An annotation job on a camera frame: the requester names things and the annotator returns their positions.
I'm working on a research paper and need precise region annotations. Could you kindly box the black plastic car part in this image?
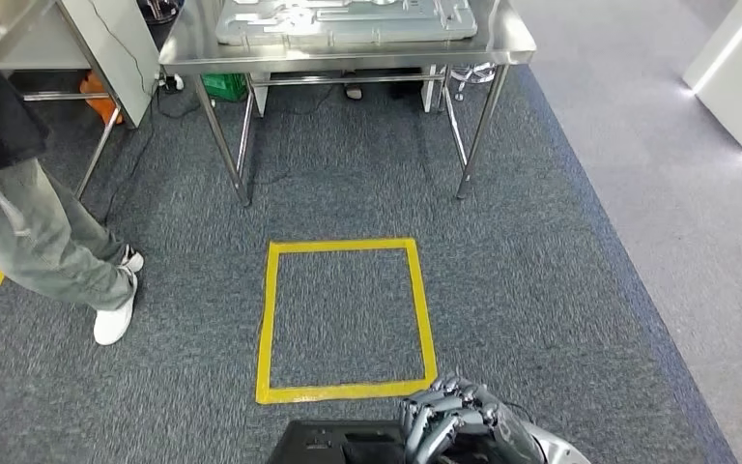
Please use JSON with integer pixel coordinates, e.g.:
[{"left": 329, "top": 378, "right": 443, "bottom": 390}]
[{"left": 267, "top": 419, "right": 513, "bottom": 464}]

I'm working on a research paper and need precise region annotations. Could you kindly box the grey metal fixture plate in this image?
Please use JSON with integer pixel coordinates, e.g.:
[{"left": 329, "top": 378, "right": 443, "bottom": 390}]
[{"left": 215, "top": 0, "right": 478, "bottom": 47}]

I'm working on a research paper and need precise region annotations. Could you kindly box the steel side table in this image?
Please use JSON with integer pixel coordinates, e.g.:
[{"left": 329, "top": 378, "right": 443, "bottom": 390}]
[{"left": 0, "top": 0, "right": 123, "bottom": 200}]

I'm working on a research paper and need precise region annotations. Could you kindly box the chrome stool base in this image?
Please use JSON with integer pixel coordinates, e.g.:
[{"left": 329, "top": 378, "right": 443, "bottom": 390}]
[{"left": 450, "top": 62, "right": 498, "bottom": 102}]

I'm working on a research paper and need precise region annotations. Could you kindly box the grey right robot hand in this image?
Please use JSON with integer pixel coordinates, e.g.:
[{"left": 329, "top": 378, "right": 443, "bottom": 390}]
[{"left": 398, "top": 374, "right": 545, "bottom": 464}]

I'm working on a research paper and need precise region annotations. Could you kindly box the green plastic crate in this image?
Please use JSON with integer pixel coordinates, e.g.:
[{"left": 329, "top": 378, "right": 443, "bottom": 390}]
[{"left": 201, "top": 72, "right": 248, "bottom": 103}]

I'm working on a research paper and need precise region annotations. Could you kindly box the orange object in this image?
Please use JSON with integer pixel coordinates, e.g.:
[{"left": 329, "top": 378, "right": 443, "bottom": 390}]
[{"left": 79, "top": 70, "right": 125, "bottom": 126}]

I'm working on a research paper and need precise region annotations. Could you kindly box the yellow floor tape square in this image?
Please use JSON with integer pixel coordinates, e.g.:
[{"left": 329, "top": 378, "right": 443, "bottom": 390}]
[{"left": 255, "top": 238, "right": 440, "bottom": 406}]

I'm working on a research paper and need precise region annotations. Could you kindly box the white panel board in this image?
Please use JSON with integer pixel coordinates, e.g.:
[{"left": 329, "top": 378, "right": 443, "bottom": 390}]
[{"left": 57, "top": 0, "right": 162, "bottom": 130}]

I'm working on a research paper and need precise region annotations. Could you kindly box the stainless steel workbench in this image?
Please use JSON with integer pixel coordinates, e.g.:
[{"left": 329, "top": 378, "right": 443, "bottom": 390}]
[{"left": 157, "top": 0, "right": 537, "bottom": 208}]

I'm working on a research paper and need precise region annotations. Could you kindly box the black floor cable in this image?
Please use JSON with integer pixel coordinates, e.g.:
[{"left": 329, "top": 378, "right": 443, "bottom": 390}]
[{"left": 100, "top": 83, "right": 203, "bottom": 225}]

